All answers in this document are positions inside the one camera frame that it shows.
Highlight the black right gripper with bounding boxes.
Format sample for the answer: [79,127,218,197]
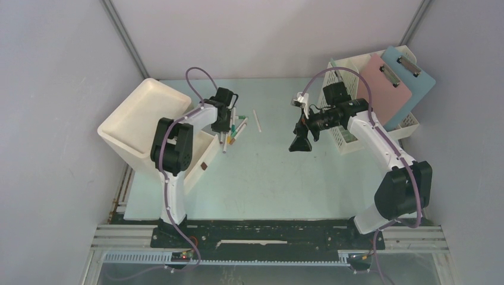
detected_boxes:
[289,105,341,151]

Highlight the white chalk stick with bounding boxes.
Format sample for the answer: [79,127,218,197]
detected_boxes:
[253,109,262,133]

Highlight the green clipboard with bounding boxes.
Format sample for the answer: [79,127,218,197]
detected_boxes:
[330,58,343,82]

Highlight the pink clipboard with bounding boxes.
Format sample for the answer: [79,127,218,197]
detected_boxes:
[356,54,411,127]

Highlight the white drawer cabinet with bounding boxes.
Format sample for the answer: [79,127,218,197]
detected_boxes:
[97,78,221,195]

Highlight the blue clipboard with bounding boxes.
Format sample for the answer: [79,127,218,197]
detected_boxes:
[381,46,436,131]

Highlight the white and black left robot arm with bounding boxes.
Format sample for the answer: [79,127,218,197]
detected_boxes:
[150,87,239,247]

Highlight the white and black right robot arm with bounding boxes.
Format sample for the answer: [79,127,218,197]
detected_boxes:
[289,84,433,248]

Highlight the white marker teal tip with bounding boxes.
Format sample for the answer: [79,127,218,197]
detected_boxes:
[231,107,237,131]

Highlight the white marker green tip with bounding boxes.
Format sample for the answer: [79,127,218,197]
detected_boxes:
[232,117,248,136]

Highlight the white marker brown tip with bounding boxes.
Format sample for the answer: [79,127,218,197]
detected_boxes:
[229,123,247,145]

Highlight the white marker purple cap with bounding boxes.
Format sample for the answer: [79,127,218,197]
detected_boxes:
[222,140,228,154]

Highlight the white perforated file organizer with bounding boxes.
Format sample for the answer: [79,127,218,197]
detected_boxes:
[323,45,421,155]

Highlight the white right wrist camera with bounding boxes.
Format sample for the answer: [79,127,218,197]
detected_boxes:
[291,92,310,119]

